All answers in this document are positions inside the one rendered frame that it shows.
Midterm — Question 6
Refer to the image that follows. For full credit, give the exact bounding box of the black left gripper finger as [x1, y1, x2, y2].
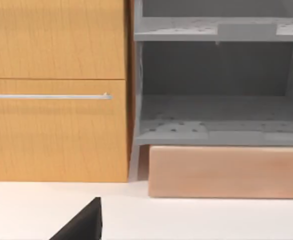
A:
[48, 196, 103, 240]

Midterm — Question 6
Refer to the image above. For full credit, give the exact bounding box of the wooden cupboard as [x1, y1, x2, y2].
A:
[0, 0, 293, 183]

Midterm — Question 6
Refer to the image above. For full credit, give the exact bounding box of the pale wooden drawer front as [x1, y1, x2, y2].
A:
[147, 144, 293, 200]

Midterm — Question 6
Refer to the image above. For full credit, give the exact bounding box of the plain wooden drawer front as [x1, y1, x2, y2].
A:
[0, 0, 126, 80]

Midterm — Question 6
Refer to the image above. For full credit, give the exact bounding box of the grey pierced shelf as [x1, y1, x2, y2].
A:
[133, 0, 293, 42]

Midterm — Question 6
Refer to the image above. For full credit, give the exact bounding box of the wooden drawer front with handle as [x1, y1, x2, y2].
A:
[0, 78, 129, 183]

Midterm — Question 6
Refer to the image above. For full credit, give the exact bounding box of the long metal handle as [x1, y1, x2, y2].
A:
[0, 92, 113, 101]

